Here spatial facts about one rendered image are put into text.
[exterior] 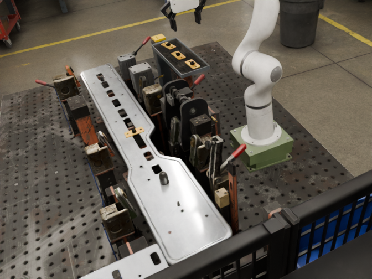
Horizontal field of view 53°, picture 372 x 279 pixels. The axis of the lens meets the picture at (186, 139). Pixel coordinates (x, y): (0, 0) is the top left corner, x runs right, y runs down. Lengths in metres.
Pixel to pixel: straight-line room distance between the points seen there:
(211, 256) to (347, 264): 0.24
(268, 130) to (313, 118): 1.58
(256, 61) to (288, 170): 0.55
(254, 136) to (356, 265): 1.21
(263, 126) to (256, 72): 0.30
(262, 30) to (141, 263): 0.98
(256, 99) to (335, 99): 1.99
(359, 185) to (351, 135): 2.61
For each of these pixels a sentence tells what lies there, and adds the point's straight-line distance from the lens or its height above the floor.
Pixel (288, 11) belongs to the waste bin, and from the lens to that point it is 4.25.
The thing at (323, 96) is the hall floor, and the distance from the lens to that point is 3.60.
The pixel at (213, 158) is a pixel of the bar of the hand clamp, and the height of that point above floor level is 1.13.
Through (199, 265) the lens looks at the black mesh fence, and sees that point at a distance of 0.49.
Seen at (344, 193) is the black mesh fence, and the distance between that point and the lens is 0.57.
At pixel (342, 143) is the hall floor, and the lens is 3.10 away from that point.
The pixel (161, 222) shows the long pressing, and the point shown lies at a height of 1.00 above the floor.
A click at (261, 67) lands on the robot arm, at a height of 1.21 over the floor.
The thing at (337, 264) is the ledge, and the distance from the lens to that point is 0.64.
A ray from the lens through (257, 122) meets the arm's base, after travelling 1.72.
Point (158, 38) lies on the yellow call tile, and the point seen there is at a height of 1.16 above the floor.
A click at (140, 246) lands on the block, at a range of 1.23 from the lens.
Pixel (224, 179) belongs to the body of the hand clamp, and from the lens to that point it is 1.27.
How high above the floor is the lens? 1.96
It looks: 39 degrees down
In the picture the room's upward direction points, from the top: 8 degrees counter-clockwise
